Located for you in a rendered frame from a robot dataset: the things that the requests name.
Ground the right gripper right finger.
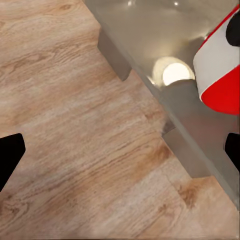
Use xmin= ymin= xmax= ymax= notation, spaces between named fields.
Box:
xmin=224 ymin=132 xmax=240 ymax=172

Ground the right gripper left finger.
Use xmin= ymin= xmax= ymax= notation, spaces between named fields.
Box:
xmin=0 ymin=133 xmax=26 ymax=192

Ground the radio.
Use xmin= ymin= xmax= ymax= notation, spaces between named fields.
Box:
xmin=193 ymin=4 xmax=240 ymax=115

